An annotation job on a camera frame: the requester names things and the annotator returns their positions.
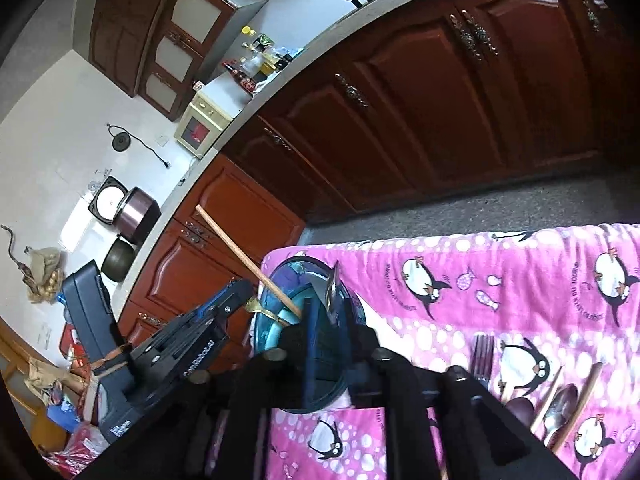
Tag dark steel spoon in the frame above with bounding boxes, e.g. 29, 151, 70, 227
506, 396, 536, 428

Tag thick wooden chopstick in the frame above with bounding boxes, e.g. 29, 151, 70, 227
549, 362, 604, 454

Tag black wall cable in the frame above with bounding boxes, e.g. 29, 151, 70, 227
105, 122, 173, 170

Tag upper wall cabinet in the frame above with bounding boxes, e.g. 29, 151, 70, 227
89, 0, 268, 120

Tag shiny steel spoon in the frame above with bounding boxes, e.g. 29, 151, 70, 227
542, 384, 578, 446

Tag white ceramic spoon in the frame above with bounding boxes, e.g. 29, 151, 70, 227
324, 261, 342, 325

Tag white floral utensil cup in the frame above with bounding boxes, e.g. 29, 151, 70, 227
252, 254, 369, 415

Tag dark wood lower cabinets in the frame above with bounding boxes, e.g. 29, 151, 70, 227
114, 0, 639, 342

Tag cream microwave oven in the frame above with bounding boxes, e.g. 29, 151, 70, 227
175, 93, 233, 158

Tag steel fork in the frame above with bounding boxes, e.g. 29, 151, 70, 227
470, 334, 495, 389

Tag condiment bottles group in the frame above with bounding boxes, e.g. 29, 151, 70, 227
221, 25, 303, 96

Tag pink penguin towel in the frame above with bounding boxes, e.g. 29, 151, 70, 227
262, 224, 639, 479

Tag dark wok bowl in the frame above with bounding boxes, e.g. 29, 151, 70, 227
101, 237, 136, 283

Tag pale wooden chopstick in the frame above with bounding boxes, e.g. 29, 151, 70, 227
529, 367, 563, 434

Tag rice cooker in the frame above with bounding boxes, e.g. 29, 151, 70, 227
88, 176, 160, 246

